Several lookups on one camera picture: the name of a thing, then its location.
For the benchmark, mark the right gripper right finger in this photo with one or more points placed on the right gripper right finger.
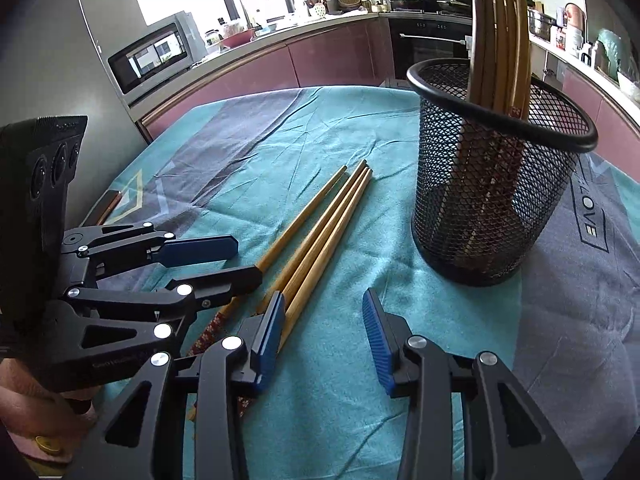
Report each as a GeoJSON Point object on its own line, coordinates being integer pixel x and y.
{"type": "Point", "coordinates": [505, 434]}

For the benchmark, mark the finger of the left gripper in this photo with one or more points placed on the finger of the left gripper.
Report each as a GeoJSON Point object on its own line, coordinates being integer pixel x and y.
{"type": "Point", "coordinates": [98, 252]}
{"type": "Point", "coordinates": [178, 299]}

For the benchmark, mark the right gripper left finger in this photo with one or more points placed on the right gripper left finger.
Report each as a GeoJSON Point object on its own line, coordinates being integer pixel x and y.
{"type": "Point", "coordinates": [139, 435]}

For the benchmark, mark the black mesh utensil cup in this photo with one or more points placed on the black mesh utensil cup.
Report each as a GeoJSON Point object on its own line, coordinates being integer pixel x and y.
{"type": "Point", "coordinates": [487, 183]}

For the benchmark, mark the single wooden chopstick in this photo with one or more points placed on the single wooden chopstick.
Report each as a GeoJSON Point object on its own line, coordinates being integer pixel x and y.
{"type": "Point", "coordinates": [520, 95]}

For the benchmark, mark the person's left hand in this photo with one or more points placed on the person's left hand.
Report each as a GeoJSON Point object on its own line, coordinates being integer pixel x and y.
{"type": "Point", "coordinates": [44, 425]}

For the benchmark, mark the teal grey tablecloth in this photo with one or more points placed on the teal grey tablecloth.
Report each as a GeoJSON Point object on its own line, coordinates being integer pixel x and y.
{"type": "Point", "coordinates": [567, 322]}

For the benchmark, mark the white microwave oven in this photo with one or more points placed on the white microwave oven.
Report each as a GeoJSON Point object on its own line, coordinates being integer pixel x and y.
{"type": "Point", "coordinates": [170, 46]}

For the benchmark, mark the red bowl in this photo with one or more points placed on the red bowl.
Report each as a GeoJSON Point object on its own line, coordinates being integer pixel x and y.
{"type": "Point", "coordinates": [238, 39]}

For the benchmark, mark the black built-in oven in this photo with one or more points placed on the black built-in oven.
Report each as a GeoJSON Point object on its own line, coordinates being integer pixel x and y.
{"type": "Point", "coordinates": [418, 39]}

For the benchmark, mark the steel stock pot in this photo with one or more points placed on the steel stock pot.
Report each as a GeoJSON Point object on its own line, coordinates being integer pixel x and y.
{"type": "Point", "coordinates": [540, 24]}

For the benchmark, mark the pink kettle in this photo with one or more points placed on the pink kettle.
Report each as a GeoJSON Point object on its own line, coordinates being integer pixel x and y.
{"type": "Point", "coordinates": [575, 17]}

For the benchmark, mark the black camera box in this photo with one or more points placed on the black camera box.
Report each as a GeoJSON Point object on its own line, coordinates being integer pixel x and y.
{"type": "Point", "coordinates": [38, 160]}

